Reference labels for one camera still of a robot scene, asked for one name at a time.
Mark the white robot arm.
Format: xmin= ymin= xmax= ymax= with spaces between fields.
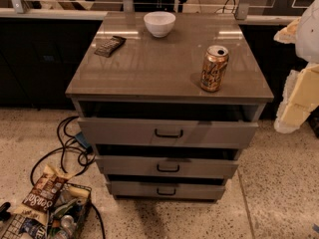
xmin=274 ymin=0 xmax=319 ymax=133

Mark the black floor cable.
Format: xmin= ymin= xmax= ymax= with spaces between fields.
xmin=29 ymin=115 xmax=107 ymax=239

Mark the blue plug on floor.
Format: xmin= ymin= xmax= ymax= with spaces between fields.
xmin=75 ymin=131 xmax=93 ymax=152

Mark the grey drawer cabinet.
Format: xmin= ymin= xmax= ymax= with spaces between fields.
xmin=66 ymin=12 xmax=273 ymax=187

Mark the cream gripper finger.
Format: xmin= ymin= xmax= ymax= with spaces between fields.
xmin=273 ymin=18 xmax=301 ymax=44
xmin=274 ymin=63 xmax=319 ymax=133

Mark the orange soda can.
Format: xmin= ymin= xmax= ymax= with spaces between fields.
xmin=200 ymin=45 xmax=229 ymax=92

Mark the silver can in basket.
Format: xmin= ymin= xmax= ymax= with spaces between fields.
xmin=60 ymin=215 xmax=76 ymax=237

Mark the white ceramic bowl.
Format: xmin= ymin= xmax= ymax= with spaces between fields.
xmin=144 ymin=11 xmax=175 ymax=38

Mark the middle grey drawer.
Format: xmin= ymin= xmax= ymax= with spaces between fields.
xmin=96 ymin=155 xmax=238 ymax=178

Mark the top grey drawer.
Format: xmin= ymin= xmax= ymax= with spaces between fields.
xmin=78 ymin=118 xmax=258 ymax=149

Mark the black wire basket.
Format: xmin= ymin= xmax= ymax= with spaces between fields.
xmin=0 ymin=183 xmax=92 ymax=239

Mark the metal railing frame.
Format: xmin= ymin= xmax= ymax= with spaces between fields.
xmin=0 ymin=0 xmax=314 ymax=22

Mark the grey drawer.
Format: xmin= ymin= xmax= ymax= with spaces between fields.
xmin=78 ymin=118 xmax=258 ymax=149
xmin=108 ymin=181 xmax=225 ymax=200
xmin=96 ymin=155 xmax=238 ymax=178

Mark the brown sea salt chip bag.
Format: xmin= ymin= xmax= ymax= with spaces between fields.
xmin=14 ymin=164 xmax=75 ymax=225

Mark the dark snack bar packet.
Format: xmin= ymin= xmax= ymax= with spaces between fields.
xmin=95 ymin=36 xmax=127 ymax=58

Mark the bottom grey drawer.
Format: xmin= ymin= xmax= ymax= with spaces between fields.
xmin=108 ymin=181 xmax=225 ymax=200

